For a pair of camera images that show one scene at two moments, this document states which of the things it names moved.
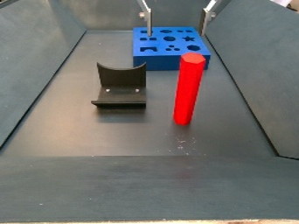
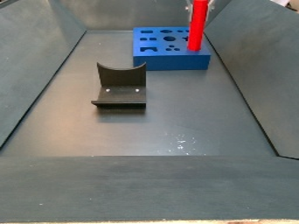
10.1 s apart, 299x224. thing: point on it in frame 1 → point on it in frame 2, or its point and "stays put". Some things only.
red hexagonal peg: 190,81 → 198,24
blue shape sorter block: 162,50 stays put
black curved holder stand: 123,87 stays put
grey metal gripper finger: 146,15 → 190,8
